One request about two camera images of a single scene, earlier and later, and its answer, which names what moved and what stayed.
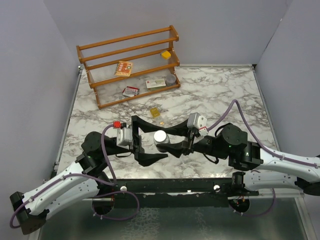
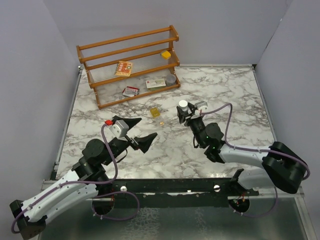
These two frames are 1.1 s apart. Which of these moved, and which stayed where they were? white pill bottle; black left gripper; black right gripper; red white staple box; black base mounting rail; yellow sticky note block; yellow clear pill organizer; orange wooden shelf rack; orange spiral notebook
Moved: white pill bottle; black right gripper; black left gripper
Stayed: black base mounting rail; orange spiral notebook; orange wooden shelf rack; red white staple box; yellow sticky note block; yellow clear pill organizer
